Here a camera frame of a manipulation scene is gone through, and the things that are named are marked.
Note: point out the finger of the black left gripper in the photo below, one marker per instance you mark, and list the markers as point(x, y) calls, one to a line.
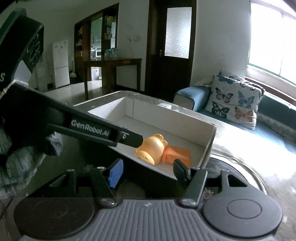
point(131, 139)

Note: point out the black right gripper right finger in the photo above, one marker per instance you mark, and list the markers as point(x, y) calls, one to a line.
point(192, 181)

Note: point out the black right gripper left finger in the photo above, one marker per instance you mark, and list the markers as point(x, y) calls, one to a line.
point(104, 181)

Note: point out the grey knitted gloved hand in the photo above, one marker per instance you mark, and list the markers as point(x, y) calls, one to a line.
point(19, 166)

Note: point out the white cardboard box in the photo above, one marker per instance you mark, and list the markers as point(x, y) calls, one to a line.
point(146, 116)

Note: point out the orange rubber duck in box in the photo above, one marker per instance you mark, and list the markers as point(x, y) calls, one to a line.
point(152, 149)

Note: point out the orange plastic scoop toy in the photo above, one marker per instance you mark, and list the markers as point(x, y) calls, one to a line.
point(171, 153)

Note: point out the dark wooden table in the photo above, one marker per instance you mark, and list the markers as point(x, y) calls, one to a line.
point(109, 72)

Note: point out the white refrigerator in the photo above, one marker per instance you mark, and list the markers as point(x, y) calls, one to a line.
point(60, 64)

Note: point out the butterfly print pillow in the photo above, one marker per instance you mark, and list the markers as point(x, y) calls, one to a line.
point(234, 99)

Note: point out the blue sofa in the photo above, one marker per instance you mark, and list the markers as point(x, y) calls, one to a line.
point(274, 120)

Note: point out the dark wooden shelf cabinet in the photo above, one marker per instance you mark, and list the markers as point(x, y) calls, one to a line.
point(94, 35)

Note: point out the dark wooden door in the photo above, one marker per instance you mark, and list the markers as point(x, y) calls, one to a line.
point(170, 47)

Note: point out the window with green frame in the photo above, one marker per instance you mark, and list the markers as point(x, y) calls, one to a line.
point(272, 38)

